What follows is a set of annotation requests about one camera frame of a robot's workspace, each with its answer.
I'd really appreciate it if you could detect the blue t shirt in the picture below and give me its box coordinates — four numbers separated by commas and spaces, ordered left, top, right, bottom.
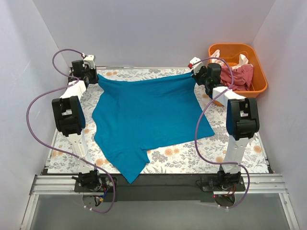
92, 73, 214, 183

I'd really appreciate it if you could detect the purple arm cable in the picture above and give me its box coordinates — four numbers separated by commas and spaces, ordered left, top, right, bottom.
189, 57, 251, 208
25, 49, 116, 214

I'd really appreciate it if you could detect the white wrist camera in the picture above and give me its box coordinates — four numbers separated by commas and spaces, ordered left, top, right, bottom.
188, 57, 207, 75
82, 54, 96, 69

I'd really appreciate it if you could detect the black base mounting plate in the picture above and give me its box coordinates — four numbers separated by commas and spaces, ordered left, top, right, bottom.
72, 172, 247, 202

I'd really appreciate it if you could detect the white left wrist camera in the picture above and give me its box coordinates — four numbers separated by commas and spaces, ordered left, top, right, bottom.
82, 54, 96, 69

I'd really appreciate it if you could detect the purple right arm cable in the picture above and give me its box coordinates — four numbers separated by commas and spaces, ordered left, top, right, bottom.
189, 57, 251, 208

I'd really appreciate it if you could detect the aluminium frame rail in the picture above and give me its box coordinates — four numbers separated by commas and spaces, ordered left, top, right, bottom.
21, 174, 299, 230

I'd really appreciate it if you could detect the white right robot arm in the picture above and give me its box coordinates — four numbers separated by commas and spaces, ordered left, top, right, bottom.
189, 59, 260, 193

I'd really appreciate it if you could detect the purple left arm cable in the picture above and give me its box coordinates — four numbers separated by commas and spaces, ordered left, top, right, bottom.
25, 49, 116, 214

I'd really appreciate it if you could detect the white t shirt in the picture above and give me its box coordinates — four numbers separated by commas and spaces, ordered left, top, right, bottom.
211, 49, 253, 70

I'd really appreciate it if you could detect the pink t shirt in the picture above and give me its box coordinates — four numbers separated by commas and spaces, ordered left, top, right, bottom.
220, 65, 254, 91

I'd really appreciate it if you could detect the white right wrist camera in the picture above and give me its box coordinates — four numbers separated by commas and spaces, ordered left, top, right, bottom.
188, 57, 207, 75

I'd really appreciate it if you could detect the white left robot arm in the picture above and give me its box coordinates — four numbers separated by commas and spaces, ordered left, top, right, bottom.
52, 55, 102, 192

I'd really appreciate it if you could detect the floral table mat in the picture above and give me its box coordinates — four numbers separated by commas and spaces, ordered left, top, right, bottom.
45, 68, 269, 174

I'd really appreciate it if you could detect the orange plastic bin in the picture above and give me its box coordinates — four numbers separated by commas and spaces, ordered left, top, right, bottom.
208, 43, 268, 97

